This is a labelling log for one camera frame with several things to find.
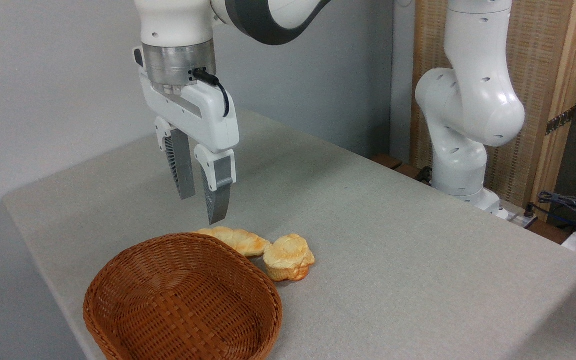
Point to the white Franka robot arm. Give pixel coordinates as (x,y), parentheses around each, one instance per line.
(473,100)

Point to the round muffin-shaped bread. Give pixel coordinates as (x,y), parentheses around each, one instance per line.
(288,257)

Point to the metal screen hinge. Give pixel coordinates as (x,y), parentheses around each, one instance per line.
(560,121)

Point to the brown woven wicker basket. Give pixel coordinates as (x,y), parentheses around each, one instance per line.
(183,300)

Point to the long croissant bread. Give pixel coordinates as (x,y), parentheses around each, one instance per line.
(240,241)

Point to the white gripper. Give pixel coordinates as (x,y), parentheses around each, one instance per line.
(208,117)

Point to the brown wooden floor rail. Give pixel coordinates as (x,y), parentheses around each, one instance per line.
(393,162)

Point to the wooden framed woven screen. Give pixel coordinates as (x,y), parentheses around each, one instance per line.
(535,50)

